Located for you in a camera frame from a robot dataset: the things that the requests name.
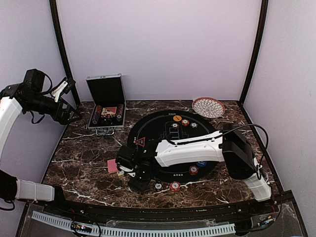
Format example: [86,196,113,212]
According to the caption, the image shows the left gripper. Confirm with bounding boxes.
[24,93,82,125]

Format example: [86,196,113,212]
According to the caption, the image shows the black-red 100 chip stack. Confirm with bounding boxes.
[155,183,162,190]

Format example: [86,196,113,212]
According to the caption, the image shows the red card deck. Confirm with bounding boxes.
[107,159,119,173]

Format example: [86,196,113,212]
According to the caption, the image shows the red-gold 5 chip stack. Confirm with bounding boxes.
[169,181,181,192]

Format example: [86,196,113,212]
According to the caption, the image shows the red triangular all-in marker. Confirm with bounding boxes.
[134,137,146,147]

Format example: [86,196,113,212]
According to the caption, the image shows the red chips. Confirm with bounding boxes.
[182,119,190,126]
[189,165,198,175]

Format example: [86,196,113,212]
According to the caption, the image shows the blue small blind button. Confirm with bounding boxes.
[196,161,207,167]

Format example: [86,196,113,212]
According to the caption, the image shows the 100 chips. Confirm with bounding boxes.
[172,123,179,129]

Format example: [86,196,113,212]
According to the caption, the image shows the orange big blind button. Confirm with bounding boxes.
[173,115,182,122]

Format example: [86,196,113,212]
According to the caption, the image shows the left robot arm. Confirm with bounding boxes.
[0,69,82,215]

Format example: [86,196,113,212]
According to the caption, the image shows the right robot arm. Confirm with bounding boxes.
[116,124,272,214]

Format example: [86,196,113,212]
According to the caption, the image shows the purple chip row in case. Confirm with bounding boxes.
[91,114,99,124]

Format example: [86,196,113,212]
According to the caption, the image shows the orange chip row in case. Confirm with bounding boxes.
[95,105,103,116]

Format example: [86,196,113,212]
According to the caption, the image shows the clear dealer button in case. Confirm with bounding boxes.
[103,119,112,126]

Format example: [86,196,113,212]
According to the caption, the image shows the boxed card deck in case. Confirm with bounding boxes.
[101,107,117,118]

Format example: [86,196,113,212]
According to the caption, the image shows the aluminium poker chip case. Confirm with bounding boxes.
[86,74,126,136]

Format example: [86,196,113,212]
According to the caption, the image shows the brown chip row in case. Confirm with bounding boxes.
[116,104,124,121]

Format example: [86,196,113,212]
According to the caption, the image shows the black round poker mat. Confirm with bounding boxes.
[127,110,218,183]

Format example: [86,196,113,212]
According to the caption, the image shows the patterned ceramic plate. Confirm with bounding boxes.
[192,97,225,119]

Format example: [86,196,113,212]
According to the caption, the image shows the white slotted cable duct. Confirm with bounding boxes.
[32,211,236,237]

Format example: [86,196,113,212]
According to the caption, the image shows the left black frame post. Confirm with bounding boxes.
[49,0,81,106]

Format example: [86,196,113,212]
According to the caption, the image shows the black frame post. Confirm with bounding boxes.
[49,0,81,106]
[239,0,269,106]

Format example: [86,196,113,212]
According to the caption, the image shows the right black frame post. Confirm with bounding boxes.
[239,0,269,106]

